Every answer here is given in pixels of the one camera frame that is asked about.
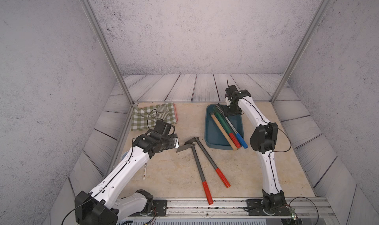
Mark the blue handle metal hoe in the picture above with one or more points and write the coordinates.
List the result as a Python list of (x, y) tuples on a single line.
[(237, 135)]

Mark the green white checkered cloth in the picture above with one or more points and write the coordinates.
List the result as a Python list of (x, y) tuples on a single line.
[(145, 118)]

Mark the light blue plastic cup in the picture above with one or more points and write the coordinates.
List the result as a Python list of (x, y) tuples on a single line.
[(124, 155)]

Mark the aluminium front rail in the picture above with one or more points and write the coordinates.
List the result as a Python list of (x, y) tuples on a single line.
[(230, 211)]

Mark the red handle hoe lower blade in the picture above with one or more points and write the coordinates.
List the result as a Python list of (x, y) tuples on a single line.
[(202, 176)]

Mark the striped ceramic cup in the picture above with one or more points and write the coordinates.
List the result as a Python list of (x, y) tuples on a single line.
[(163, 112)]

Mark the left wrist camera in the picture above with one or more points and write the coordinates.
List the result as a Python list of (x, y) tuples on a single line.
[(173, 141)]

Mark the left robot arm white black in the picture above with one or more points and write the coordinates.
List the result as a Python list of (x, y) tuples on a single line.
[(102, 205)]

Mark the red handle hoe upper blade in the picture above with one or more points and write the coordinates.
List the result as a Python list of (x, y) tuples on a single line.
[(221, 175)]

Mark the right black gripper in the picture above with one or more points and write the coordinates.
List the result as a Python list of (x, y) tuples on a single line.
[(226, 111)]

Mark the red handle hoe blade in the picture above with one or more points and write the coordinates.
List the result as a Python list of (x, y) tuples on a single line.
[(202, 176), (221, 175)]

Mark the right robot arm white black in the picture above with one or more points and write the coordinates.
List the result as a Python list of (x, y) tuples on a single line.
[(262, 141)]

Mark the wooden handle hoe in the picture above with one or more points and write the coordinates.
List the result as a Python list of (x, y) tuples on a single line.
[(234, 147)]

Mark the right aluminium frame post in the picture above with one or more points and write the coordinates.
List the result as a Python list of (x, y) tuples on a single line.
[(314, 23)]

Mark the aluminium frame post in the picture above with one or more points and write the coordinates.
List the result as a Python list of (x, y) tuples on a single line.
[(105, 47), (314, 23)]

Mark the green red handle hoe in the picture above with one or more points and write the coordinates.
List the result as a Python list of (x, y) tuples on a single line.
[(227, 128)]

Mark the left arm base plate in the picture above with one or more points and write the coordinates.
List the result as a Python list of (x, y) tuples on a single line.
[(158, 209)]

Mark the left aluminium frame post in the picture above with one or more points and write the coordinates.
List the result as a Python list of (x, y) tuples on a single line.
[(105, 47)]

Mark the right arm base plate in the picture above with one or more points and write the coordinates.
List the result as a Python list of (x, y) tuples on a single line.
[(254, 207)]

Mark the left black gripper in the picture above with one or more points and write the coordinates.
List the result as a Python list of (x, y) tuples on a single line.
[(170, 137)]

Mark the teal plastic storage box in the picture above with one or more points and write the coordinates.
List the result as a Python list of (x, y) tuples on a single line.
[(213, 136)]

